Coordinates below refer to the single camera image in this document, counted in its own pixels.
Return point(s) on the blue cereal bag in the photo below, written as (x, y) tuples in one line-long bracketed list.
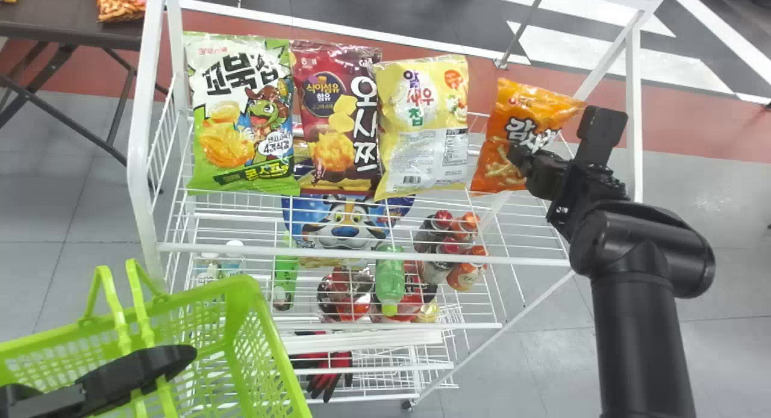
[(346, 222)]

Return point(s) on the orange patterned snack packet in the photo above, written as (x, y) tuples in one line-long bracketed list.
[(120, 1)]

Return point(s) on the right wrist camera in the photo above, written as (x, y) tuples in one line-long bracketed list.
[(601, 132)]

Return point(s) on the orange bottle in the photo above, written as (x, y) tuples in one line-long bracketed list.
[(467, 225), (467, 270)]

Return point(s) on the white bottle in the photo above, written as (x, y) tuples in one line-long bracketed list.
[(207, 270), (232, 258)]

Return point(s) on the green snack packet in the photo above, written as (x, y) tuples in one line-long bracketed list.
[(241, 105)]

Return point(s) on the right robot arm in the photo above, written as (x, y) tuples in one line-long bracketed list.
[(638, 321)]

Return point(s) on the green bottle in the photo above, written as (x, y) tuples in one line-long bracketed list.
[(285, 279), (390, 279)]

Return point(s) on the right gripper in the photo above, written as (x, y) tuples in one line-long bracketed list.
[(542, 174)]

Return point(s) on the yellow snack packet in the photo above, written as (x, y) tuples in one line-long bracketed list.
[(421, 123)]

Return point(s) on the red and black gloves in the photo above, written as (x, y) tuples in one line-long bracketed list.
[(322, 370)]

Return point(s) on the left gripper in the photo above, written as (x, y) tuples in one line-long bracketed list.
[(36, 403)]

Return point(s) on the maroon snack packet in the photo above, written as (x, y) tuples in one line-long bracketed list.
[(337, 117)]

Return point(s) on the green basket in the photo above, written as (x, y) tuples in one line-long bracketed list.
[(247, 340)]

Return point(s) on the dark side table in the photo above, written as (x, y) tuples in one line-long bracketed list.
[(66, 26)]

